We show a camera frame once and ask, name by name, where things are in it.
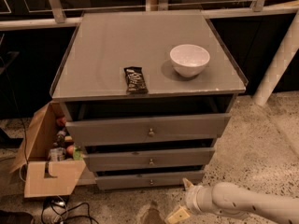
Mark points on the grey drawer cabinet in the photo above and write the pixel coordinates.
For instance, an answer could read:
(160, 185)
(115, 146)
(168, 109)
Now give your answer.
(91, 85)

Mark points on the metal railing frame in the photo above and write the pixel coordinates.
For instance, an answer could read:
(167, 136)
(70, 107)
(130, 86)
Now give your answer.
(60, 20)

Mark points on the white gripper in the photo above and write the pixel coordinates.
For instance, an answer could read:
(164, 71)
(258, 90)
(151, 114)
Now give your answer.
(192, 198)

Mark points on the dark bottle in box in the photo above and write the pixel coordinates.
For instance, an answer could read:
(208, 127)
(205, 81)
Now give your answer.
(60, 138)

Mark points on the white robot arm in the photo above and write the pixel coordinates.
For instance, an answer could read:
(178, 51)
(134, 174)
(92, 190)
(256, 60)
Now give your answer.
(229, 200)

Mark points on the grey middle drawer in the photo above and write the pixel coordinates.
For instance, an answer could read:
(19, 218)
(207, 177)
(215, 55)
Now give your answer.
(148, 159)

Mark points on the clear jar in box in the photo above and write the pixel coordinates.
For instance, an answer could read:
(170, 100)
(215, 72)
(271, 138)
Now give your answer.
(57, 154)

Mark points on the red apple in box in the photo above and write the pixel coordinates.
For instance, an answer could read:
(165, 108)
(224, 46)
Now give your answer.
(70, 150)

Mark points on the grey drawer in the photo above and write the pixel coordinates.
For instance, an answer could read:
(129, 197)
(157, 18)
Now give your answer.
(147, 130)
(148, 159)
(147, 180)

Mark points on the grey top drawer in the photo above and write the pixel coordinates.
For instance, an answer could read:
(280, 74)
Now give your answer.
(147, 130)

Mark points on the open cardboard box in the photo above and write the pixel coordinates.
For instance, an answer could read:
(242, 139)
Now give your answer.
(45, 178)

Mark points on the green packet in box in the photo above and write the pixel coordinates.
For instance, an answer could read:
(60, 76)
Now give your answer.
(77, 154)

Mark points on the grey bottom drawer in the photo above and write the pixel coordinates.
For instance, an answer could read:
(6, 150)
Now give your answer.
(147, 180)

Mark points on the white diagonal pole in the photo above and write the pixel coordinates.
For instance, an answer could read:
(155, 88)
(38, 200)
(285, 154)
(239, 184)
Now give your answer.
(282, 59)

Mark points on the white ceramic bowl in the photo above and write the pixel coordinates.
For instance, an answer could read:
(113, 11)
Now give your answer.
(189, 60)

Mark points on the dark snack bar wrapper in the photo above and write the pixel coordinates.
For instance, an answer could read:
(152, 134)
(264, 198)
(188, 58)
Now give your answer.
(135, 80)

